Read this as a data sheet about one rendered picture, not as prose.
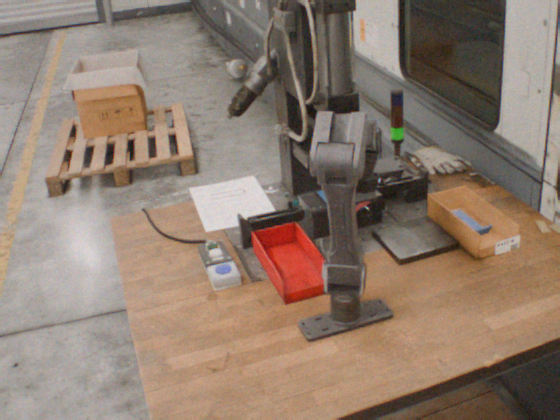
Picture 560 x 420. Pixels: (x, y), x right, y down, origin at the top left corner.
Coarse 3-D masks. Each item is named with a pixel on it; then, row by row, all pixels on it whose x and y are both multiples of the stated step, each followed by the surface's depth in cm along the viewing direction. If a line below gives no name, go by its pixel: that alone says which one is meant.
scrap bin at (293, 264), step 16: (288, 224) 162; (256, 240) 156; (272, 240) 162; (288, 240) 164; (304, 240) 158; (256, 256) 160; (272, 256) 159; (288, 256) 159; (304, 256) 158; (320, 256) 148; (272, 272) 146; (288, 272) 152; (304, 272) 152; (320, 272) 151; (288, 288) 146; (304, 288) 146; (320, 288) 143
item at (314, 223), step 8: (376, 200) 169; (304, 208) 168; (376, 208) 170; (312, 216) 163; (320, 216) 164; (360, 216) 169; (376, 216) 171; (304, 224) 171; (312, 224) 164; (320, 224) 165; (328, 224) 166; (360, 224) 170; (368, 224) 171; (312, 232) 166; (320, 232) 166; (328, 232) 167
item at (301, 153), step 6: (300, 108) 174; (312, 108) 177; (300, 114) 174; (312, 114) 173; (312, 120) 165; (312, 126) 167; (312, 138) 165; (294, 144) 162; (300, 144) 162; (306, 144) 161; (294, 150) 164; (300, 150) 159; (306, 150) 158; (300, 156) 160; (306, 156) 155; (306, 162) 156
